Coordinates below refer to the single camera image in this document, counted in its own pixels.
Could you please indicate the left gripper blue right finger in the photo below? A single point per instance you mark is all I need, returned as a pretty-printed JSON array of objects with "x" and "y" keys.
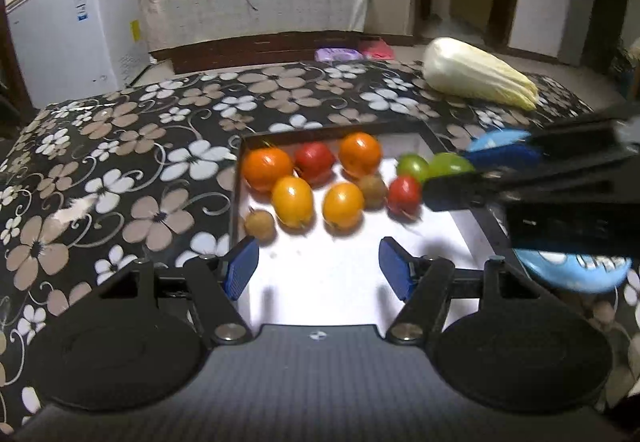
[{"x": 423, "y": 286}]

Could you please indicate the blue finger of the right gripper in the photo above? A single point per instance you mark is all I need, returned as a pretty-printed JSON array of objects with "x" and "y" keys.
[
  {"x": 519, "y": 149},
  {"x": 462, "y": 191}
]

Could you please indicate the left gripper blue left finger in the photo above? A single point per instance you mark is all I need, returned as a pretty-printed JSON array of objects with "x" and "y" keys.
[{"x": 216, "y": 286}]

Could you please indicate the green tomato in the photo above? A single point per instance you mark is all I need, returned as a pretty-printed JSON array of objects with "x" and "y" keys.
[
  {"x": 413, "y": 165},
  {"x": 447, "y": 164}
]

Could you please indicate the small red apple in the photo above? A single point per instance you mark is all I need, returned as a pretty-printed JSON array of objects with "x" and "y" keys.
[{"x": 404, "y": 196}]

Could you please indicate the brown kiwi fruit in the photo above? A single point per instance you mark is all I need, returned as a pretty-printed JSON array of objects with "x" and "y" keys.
[{"x": 374, "y": 191}]

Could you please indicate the yellow orange fruit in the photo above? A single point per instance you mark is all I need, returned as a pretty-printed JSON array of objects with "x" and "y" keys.
[
  {"x": 342, "y": 207},
  {"x": 293, "y": 202}
]

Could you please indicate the brown longan left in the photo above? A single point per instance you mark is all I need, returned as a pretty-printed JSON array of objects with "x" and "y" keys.
[{"x": 260, "y": 224}]

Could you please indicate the blue tiger plate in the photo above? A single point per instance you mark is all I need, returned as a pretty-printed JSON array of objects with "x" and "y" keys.
[{"x": 575, "y": 272}]

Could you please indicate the white napa cabbage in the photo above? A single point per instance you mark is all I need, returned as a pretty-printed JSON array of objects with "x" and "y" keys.
[{"x": 456, "y": 68}]

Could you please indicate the orange tangerine back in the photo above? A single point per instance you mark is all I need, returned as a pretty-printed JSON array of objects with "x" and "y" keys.
[{"x": 360, "y": 154}]

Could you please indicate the orange tangerine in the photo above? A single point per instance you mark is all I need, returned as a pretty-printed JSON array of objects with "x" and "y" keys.
[
  {"x": 360, "y": 154},
  {"x": 263, "y": 168}
]

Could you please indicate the orange tangerine left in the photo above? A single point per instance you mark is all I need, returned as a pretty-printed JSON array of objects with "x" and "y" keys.
[{"x": 263, "y": 168}]

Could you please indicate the black tray with white bottom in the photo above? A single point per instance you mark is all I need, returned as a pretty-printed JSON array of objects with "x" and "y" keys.
[{"x": 322, "y": 277}]

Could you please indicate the red apple back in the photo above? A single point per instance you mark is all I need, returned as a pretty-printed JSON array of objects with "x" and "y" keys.
[{"x": 313, "y": 162}]

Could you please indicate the black floral tablecloth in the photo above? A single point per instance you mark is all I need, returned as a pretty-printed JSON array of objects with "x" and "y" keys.
[{"x": 90, "y": 186}]

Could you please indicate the pink slipper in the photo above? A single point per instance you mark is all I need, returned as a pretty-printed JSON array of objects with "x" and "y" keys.
[{"x": 376, "y": 50}]

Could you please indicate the purple plastic bottle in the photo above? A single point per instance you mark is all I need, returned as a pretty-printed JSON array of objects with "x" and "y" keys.
[{"x": 331, "y": 55}]

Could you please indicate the dark wooden tv cabinet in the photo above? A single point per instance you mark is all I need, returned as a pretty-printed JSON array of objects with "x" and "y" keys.
[{"x": 265, "y": 49}]

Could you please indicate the checked cloth on cabinet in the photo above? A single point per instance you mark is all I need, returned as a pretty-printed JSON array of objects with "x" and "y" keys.
[{"x": 174, "y": 23}]

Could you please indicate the white chest freezer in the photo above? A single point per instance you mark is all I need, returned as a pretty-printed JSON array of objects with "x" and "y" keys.
[{"x": 73, "y": 49}]

